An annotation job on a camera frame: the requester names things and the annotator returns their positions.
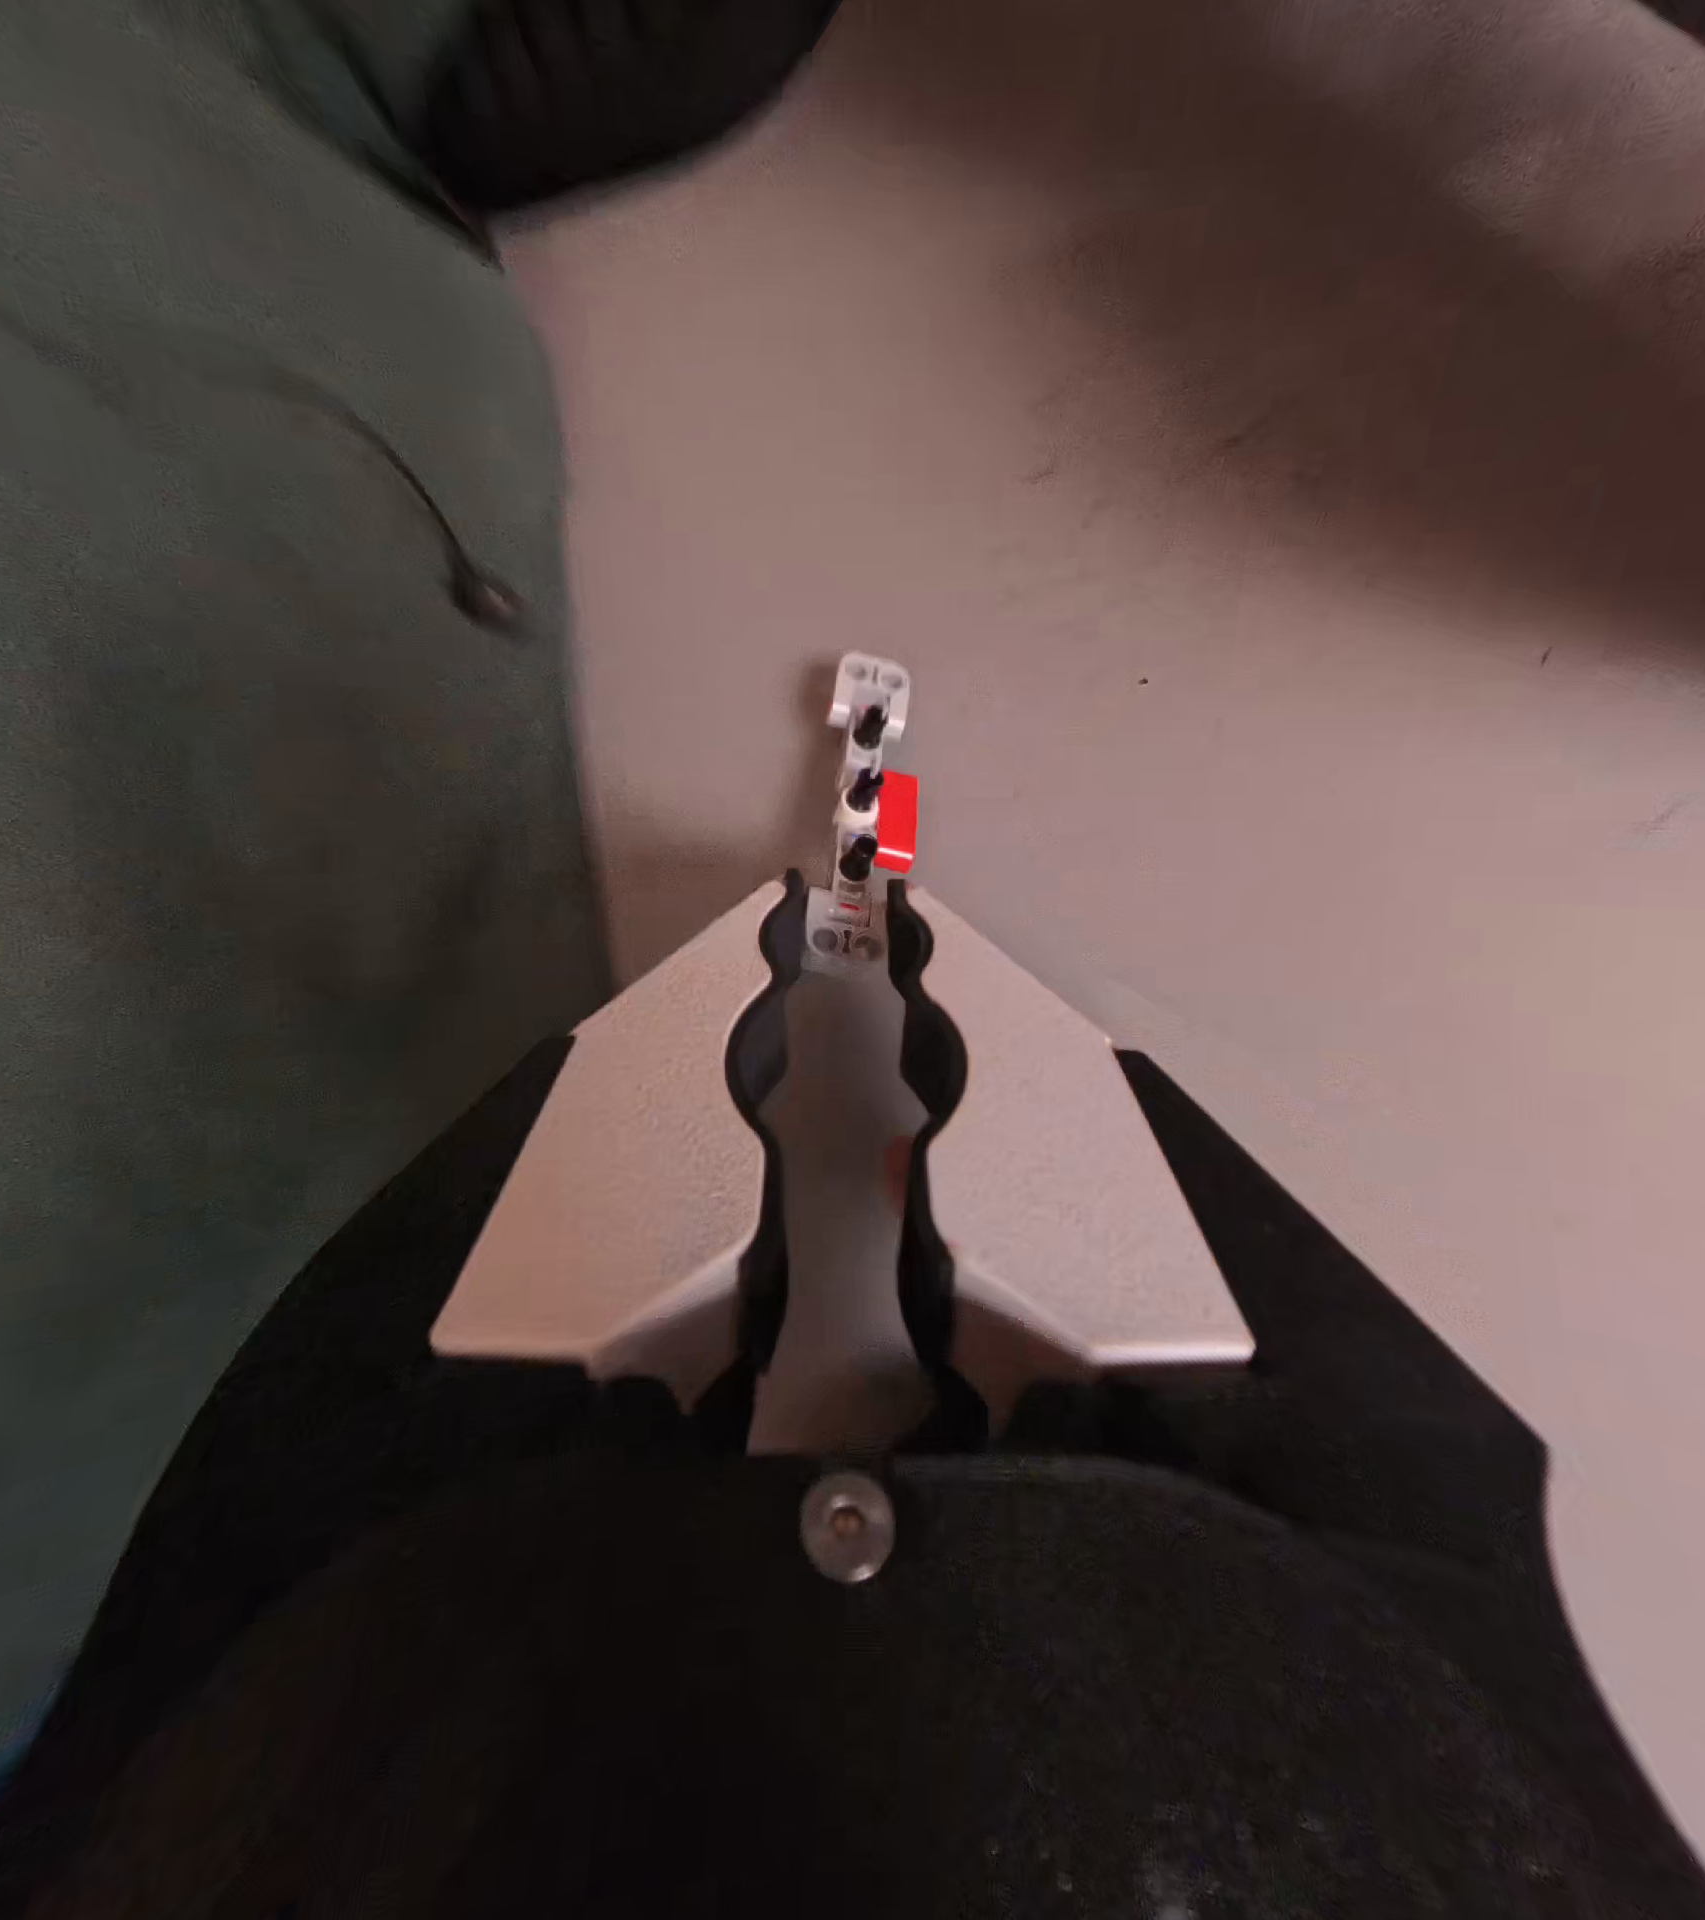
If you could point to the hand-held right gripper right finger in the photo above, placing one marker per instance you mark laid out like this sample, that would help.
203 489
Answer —
1077 1184

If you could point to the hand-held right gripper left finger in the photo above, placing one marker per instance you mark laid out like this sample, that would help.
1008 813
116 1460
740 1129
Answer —
613 1184

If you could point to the grey lego beam assembly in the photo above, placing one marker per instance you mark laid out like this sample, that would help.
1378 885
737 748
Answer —
847 942

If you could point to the person in green hoodie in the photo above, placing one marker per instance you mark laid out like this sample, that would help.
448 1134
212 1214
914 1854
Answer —
193 750

